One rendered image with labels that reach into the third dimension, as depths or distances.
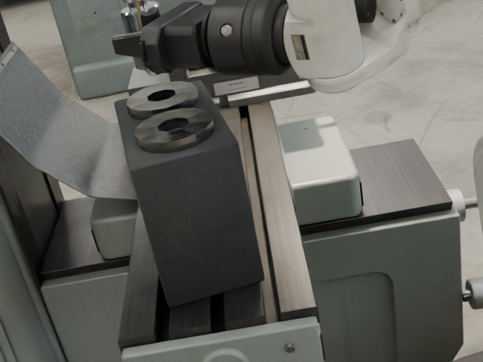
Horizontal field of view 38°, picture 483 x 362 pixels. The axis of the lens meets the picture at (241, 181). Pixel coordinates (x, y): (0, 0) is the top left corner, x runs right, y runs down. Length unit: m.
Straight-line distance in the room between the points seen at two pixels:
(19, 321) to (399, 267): 0.71
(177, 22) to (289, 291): 0.33
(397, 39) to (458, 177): 2.12
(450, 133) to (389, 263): 1.89
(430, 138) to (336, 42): 2.46
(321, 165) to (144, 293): 0.54
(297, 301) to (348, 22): 0.31
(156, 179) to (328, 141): 0.69
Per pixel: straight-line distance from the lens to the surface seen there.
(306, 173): 1.29
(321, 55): 0.73
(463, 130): 3.23
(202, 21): 0.79
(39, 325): 1.40
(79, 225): 1.49
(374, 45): 0.79
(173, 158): 0.75
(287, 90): 1.33
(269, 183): 1.05
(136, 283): 0.91
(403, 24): 0.78
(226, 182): 0.77
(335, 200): 1.28
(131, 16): 0.84
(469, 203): 1.52
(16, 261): 1.34
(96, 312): 1.40
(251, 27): 0.75
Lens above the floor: 1.44
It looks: 28 degrees down
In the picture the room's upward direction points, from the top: 11 degrees counter-clockwise
